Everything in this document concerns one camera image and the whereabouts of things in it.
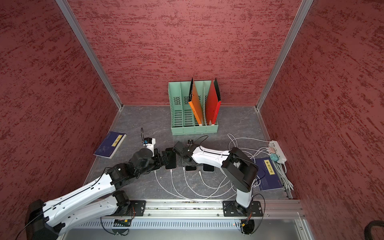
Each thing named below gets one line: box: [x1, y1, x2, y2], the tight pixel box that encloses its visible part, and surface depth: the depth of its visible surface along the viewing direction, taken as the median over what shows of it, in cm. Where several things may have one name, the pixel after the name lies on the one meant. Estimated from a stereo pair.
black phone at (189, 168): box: [185, 165, 197, 171], surface depth 87 cm
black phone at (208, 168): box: [202, 163, 216, 173], surface depth 89 cm
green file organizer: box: [168, 80, 219, 136], surface depth 106 cm
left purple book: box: [93, 131, 127, 159], surface depth 97 cm
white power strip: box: [271, 140, 287, 163], surface depth 94 cm
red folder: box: [205, 78, 222, 126], surface depth 99 cm
